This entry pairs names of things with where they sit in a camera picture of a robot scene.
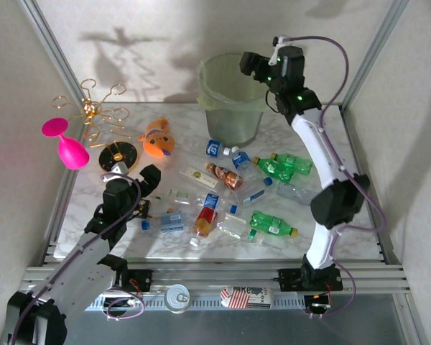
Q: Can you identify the silver tin can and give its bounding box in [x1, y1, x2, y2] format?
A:
[164, 283, 192, 313]

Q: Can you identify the blue label bottle blue cap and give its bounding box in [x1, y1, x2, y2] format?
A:
[141, 211, 188, 234]

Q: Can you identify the grey metal sheet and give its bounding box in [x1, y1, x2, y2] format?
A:
[62, 308, 410, 345]

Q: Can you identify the grey slotted cable duct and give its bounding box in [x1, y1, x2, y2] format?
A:
[89, 295, 306, 311]

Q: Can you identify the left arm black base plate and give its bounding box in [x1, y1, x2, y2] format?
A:
[124, 268, 154, 293]

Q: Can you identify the small black module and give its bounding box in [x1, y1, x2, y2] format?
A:
[135, 199, 154, 221]

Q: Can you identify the aluminium frame post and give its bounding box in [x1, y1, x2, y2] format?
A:
[17, 0, 89, 105]
[339, 0, 412, 111]

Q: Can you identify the gold wire glass rack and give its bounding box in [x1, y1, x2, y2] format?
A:
[51, 78, 140, 173]

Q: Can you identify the pink plastic goblet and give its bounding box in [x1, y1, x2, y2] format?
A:
[41, 117, 91, 170]

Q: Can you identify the clear bottle white cap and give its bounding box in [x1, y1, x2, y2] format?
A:
[230, 144, 259, 180]

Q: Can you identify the aluminium frame rail beam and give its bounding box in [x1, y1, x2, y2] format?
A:
[21, 264, 410, 295]

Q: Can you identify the clear bottle green neck band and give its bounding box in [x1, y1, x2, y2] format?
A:
[216, 213, 267, 246]

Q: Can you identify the short bottle blue label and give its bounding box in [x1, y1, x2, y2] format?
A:
[205, 139, 231, 159]

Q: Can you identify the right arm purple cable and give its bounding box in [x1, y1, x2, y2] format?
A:
[289, 34, 388, 319]

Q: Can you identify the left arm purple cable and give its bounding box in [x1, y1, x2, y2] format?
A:
[6, 171, 147, 345]

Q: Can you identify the red white striped packet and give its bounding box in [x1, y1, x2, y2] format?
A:
[220, 285, 274, 310]

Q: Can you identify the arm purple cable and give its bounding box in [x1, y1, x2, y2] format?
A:
[289, 34, 388, 319]
[6, 171, 147, 345]

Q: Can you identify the clear bottle blue cap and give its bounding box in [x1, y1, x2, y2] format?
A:
[189, 192, 238, 216]

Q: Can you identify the translucent grey waste bin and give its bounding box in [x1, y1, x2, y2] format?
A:
[197, 52, 274, 147]

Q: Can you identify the clear bottle matcha label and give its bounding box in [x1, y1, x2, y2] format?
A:
[178, 165, 221, 190]

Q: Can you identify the copper label plastic bottle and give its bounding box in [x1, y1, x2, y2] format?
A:
[203, 161, 245, 190]

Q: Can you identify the aluminium side rail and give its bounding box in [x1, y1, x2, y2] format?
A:
[41, 102, 89, 267]
[340, 106, 403, 267]

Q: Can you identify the small controller board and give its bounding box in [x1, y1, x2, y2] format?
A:
[102, 293, 144, 311]
[304, 293, 333, 311]

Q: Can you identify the red yellow label bottle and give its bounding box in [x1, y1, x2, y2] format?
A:
[189, 206, 220, 248]

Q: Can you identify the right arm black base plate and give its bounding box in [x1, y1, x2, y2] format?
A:
[278, 267, 342, 293]

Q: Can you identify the crushed clear plastic bottle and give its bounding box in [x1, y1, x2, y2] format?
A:
[275, 181, 318, 206]

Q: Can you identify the orange plush toy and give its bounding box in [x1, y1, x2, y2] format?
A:
[139, 118, 177, 159]

